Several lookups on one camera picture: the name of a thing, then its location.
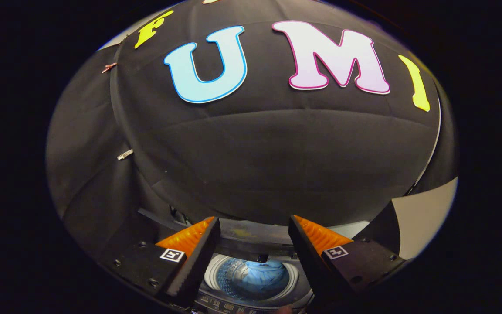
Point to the grey cabinet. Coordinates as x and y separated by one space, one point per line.
425 218

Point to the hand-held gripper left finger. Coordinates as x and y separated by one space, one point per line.
201 261

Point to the black backdrop cloth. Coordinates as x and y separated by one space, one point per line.
255 152

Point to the silver clip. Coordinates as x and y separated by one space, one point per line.
125 154

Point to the copper clip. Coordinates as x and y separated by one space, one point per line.
108 67

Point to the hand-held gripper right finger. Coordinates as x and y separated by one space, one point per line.
305 257

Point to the light blue shirt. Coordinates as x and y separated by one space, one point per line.
255 279

